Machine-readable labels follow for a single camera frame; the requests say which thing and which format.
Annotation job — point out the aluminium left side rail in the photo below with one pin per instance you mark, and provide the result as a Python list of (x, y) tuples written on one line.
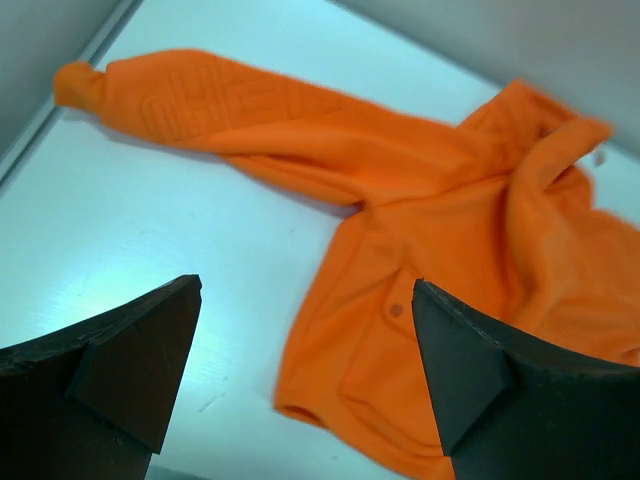
[(38, 37)]

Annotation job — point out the orange zip jacket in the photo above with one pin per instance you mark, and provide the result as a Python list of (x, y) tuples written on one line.
[(493, 210)]

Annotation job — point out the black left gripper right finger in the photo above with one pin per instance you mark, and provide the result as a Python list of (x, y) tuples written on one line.
[(509, 405)]

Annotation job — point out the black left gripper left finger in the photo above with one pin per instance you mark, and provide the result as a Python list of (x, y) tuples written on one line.
[(94, 400)]

